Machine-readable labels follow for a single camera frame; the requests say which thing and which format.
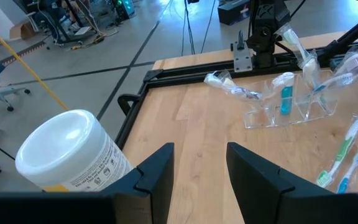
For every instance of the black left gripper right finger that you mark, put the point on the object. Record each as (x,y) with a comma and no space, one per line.
(259,193)

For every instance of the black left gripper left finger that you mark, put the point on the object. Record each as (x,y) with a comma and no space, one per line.
(148,193)

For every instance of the purple white toothbrush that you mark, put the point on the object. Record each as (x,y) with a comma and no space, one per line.
(228,85)

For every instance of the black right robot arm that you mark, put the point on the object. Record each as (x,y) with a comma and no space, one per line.
(266,18)

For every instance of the clear acrylic toothbrush holder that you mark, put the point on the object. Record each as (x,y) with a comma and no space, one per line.
(291,119)

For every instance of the white wipes canister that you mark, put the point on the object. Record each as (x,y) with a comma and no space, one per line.
(64,146)

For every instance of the grey metal plate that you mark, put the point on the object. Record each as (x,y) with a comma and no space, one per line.
(242,59)

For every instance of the black box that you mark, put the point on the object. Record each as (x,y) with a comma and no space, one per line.
(232,14)

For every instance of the computer with green light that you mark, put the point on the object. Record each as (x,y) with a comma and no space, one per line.
(123,9)

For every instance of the black equipment cart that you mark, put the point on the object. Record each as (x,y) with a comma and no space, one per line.
(57,18)

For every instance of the cardboard box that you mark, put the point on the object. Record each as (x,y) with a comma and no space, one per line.
(23,31)

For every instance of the black table frame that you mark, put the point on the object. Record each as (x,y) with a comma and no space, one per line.
(172,79)

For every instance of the black diagonal frame brace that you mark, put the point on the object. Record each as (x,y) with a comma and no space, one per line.
(346,37)

